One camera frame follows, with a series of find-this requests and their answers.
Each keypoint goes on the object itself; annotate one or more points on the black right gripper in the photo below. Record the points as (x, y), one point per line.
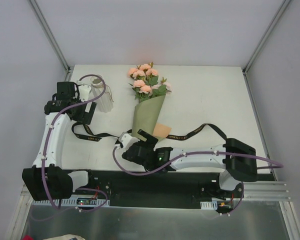
(142, 144)

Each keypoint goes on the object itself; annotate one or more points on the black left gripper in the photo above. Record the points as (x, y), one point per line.
(85, 116)

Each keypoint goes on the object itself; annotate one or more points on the black ribbon with gold text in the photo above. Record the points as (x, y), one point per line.
(90, 136)

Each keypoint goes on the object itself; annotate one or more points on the green and orange wrapping paper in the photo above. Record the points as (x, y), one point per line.
(145, 118)

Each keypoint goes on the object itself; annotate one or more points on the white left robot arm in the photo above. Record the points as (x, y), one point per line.
(46, 179)

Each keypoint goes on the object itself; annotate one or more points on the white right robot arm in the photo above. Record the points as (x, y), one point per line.
(234, 158)

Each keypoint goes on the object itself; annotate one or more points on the white ribbed ceramic vase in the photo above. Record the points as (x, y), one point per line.
(104, 102)

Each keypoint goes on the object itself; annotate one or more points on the pink artificial flower bunch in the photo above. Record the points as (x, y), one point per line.
(146, 82)

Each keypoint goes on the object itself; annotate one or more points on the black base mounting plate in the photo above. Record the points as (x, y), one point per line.
(173, 190)

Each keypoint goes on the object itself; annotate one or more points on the beige cloth at bottom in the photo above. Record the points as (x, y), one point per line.
(66, 237)

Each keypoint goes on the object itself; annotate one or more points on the red object at bottom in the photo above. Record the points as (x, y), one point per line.
(27, 237)

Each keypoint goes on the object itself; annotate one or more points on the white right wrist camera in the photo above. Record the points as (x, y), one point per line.
(125, 140)

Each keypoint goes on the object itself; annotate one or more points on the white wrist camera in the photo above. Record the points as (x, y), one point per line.
(125, 140)
(85, 89)

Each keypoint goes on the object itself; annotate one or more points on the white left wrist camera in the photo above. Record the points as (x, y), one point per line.
(85, 89)

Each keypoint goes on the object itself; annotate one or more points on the left white cable duct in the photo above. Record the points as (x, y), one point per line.
(82, 202)

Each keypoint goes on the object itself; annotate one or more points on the white cable duct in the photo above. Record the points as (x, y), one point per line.
(216, 204)
(82, 202)

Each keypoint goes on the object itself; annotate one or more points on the right white cable duct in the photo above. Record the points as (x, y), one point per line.
(216, 204)

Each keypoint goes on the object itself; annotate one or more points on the left aluminium corner post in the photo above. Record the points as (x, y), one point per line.
(49, 34)

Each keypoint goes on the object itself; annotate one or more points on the aluminium corner post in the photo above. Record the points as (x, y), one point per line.
(285, 4)
(49, 34)

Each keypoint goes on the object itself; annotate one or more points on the aluminium frame rail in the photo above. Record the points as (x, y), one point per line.
(264, 189)

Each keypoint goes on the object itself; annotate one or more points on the right aluminium corner post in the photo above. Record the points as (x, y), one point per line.
(285, 4)

